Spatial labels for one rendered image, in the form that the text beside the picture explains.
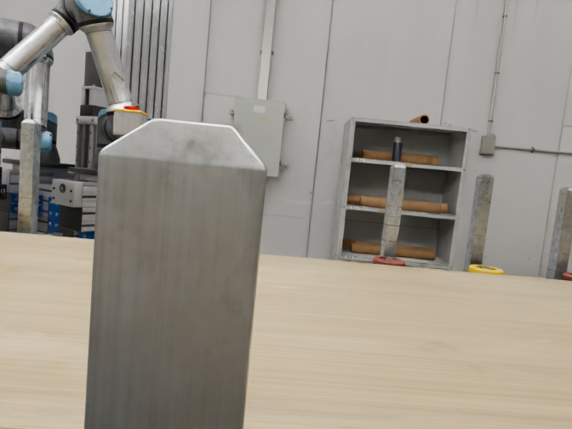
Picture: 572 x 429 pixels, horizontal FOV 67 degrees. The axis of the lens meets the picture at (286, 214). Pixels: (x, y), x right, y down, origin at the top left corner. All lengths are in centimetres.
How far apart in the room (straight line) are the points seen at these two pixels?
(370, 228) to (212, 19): 220
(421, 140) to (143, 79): 245
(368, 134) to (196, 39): 165
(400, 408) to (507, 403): 11
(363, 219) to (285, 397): 338
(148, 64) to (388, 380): 187
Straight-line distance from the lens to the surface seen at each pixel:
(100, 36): 167
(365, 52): 387
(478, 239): 134
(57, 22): 178
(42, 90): 187
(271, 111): 351
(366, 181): 373
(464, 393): 49
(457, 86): 400
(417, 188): 383
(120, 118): 123
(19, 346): 52
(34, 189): 135
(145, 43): 214
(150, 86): 213
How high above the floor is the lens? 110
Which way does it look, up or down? 6 degrees down
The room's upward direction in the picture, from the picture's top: 6 degrees clockwise
